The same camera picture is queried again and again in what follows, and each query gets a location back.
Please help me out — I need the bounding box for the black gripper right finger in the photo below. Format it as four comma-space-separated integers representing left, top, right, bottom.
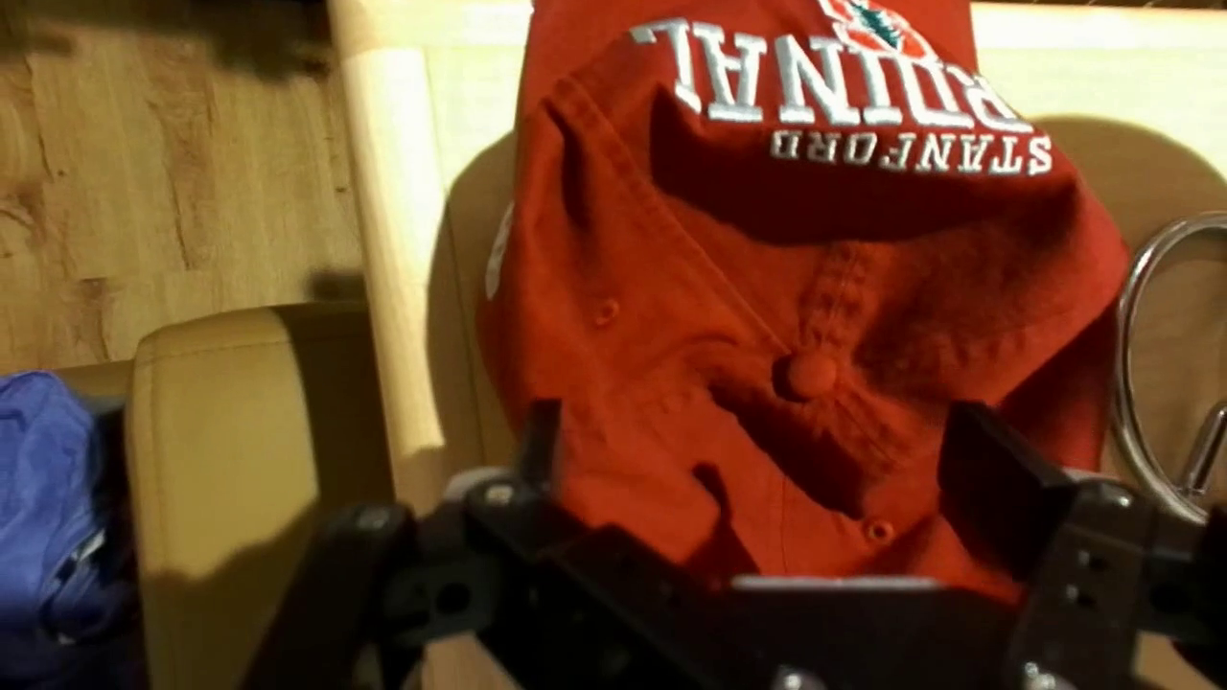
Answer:
936, 397, 1091, 606

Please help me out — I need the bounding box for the red Stanford baseball cap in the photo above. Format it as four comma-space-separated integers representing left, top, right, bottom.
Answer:
475, 0, 1137, 612

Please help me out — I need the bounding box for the light wooden chair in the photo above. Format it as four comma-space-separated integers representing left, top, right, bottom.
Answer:
321, 0, 452, 512

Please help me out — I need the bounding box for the brown armchair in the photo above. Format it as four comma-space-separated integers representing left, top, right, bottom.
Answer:
54, 304, 394, 690

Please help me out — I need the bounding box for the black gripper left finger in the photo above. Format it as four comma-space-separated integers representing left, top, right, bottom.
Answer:
452, 395, 567, 542

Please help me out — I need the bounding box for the silver metal ring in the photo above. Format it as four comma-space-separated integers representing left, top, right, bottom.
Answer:
1110, 212, 1227, 521

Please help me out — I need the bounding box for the blue cloth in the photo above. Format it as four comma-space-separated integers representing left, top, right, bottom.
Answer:
0, 368, 133, 690

